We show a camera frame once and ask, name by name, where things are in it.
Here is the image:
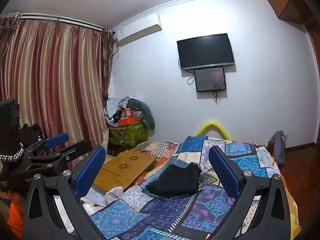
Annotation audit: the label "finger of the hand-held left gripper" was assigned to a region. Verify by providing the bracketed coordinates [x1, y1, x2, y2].
[24, 133, 70, 160]
[15, 139, 92, 178]

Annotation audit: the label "black pants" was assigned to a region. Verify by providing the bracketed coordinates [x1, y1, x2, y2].
[145, 162, 202, 200]

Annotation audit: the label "small black wall monitor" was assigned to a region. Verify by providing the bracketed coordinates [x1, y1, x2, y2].
[194, 67, 227, 92]

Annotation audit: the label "black white braided cord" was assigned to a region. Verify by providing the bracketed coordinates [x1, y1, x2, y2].
[0, 142, 24, 162]

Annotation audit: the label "white air conditioner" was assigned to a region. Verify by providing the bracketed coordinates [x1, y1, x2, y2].
[114, 13, 162, 46]

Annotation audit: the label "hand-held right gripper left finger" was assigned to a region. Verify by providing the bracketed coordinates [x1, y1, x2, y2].
[22, 144, 107, 240]

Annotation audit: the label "black wall television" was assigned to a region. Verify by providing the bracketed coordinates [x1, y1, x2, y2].
[176, 33, 236, 70]

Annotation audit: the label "purple grey backpack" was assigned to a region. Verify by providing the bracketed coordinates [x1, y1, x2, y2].
[269, 130, 286, 167]

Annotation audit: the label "wooden lap desk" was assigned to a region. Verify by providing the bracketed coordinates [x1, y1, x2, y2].
[93, 150, 158, 191]

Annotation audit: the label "white curtain rod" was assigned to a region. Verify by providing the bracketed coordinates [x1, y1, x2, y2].
[0, 12, 115, 34]

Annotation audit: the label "yellow foam arch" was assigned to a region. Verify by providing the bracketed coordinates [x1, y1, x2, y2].
[195, 120, 232, 140]

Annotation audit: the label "green fabric storage box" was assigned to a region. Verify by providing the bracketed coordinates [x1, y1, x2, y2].
[108, 121, 147, 155]

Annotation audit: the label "orange yellow fleece blanket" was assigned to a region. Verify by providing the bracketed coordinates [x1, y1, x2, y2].
[252, 141, 300, 240]

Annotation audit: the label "orange cardboard box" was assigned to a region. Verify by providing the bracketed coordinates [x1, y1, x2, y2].
[117, 116, 138, 127]

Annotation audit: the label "striped pink curtain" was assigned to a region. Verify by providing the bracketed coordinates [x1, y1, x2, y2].
[0, 12, 115, 180]

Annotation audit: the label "dark cloth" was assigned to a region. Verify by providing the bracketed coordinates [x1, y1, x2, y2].
[20, 124, 44, 143]

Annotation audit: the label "blue patchwork blanket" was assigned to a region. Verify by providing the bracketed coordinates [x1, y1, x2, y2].
[89, 135, 282, 240]

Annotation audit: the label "grey plush pillow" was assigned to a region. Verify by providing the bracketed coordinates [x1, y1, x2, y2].
[127, 99, 155, 130]

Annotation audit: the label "pale crumpled clothes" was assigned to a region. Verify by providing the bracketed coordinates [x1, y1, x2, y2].
[106, 95, 141, 118]

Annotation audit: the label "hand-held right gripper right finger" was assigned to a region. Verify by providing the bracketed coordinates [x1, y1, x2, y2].
[208, 145, 292, 240]

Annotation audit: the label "white crumpled cloth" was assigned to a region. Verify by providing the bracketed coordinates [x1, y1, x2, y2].
[80, 186, 124, 207]

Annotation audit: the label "orange garment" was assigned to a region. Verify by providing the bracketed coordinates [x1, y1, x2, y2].
[7, 190, 26, 238]

